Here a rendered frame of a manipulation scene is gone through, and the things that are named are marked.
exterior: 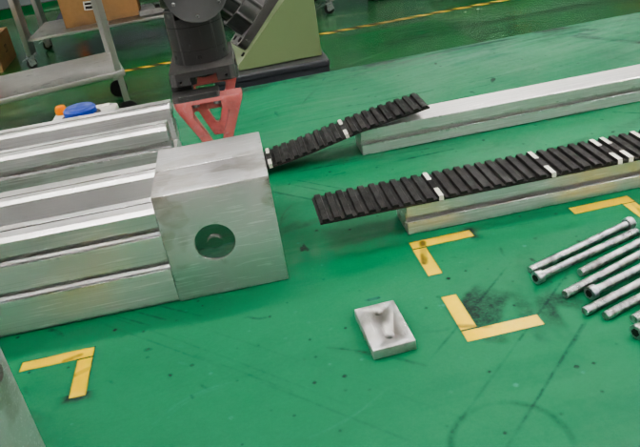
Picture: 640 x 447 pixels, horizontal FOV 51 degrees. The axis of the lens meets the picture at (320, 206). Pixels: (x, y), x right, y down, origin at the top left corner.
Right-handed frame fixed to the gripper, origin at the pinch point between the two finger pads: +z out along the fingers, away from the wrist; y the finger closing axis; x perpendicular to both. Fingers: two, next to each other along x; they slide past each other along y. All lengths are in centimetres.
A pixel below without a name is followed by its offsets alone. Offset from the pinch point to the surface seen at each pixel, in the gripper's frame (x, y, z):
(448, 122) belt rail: 25.2, 1.9, 2.5
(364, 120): 16.1, 0.1, 1.1
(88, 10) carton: -102, -472, 52
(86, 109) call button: -15.7, -11.5, -2.7
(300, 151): 8.4, 1.2, 2.8
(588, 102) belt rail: 41.7, 1.9, 3.4
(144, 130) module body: -7.0, 4.6, -4.1
